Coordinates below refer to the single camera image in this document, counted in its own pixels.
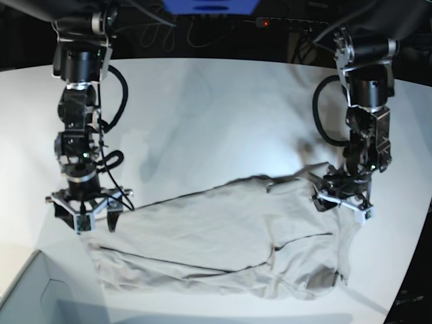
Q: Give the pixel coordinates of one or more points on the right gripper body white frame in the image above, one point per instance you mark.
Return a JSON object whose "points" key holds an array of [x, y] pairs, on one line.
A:
{"points": [[86, 200]]}

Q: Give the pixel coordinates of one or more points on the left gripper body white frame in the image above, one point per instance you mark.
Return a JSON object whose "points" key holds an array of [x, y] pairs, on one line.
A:
{"points": [[352, 192]]}

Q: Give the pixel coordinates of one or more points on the beige t-shirt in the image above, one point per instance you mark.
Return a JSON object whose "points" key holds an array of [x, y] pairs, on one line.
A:
{"points": [[260, 235]]}

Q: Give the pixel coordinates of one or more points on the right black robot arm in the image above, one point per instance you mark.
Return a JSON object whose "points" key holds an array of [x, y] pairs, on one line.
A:
{"points": [[84, 31]]}

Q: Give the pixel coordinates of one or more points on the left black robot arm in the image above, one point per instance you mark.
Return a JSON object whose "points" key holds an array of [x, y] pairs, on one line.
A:
{"points": [[367, 37]]}

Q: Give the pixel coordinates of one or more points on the grey box at corner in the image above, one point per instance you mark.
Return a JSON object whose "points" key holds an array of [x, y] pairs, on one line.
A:
{"points": [[43, 292]]}

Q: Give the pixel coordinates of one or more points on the black power strip red light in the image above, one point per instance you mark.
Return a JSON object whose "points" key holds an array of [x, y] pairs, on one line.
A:
{"points": [[264, 22]]}

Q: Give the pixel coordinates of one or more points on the blue overhead mount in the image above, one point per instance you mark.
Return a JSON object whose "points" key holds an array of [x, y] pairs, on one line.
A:
{"points": [[198, 7]]}

